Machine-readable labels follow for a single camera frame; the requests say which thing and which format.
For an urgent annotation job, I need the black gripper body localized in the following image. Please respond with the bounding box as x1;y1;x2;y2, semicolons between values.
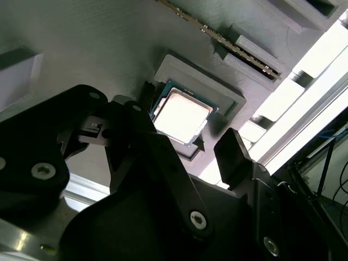
58;175;258;261

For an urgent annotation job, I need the silver CPU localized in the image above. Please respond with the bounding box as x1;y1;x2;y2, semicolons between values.
151;80;220;147

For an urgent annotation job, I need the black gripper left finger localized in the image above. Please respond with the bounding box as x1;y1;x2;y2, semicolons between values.
0;80;216;243

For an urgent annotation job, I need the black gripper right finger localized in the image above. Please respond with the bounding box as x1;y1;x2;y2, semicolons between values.
213;127;321;261

